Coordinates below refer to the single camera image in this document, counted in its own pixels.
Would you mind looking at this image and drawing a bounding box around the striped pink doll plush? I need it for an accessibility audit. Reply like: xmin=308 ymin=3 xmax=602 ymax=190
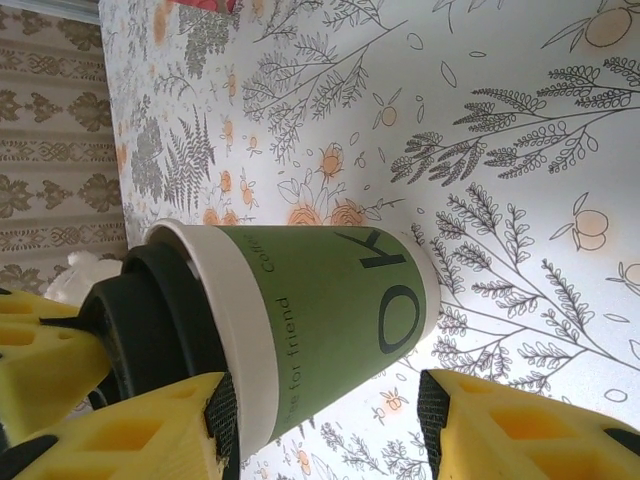
xmin=172 ymin=0 xmax=239 ymax=15

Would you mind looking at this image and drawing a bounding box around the white teddy bear plush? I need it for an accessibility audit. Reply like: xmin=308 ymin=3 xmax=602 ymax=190
xmin=47 ymin=249 xmax=126 ymax=306

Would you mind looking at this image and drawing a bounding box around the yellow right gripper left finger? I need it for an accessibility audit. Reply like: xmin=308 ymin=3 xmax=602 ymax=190
xmin=0 ymin=370 xmax=237 ymax=480

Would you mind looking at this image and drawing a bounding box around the green paper coffee cup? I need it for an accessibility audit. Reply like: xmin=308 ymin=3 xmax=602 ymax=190
xmin=142 ymin=219 xmax=442 ymax=459

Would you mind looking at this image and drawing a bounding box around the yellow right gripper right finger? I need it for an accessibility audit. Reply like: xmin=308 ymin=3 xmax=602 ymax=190
xmin=417 ymin=368 xmax=640 ymax=480

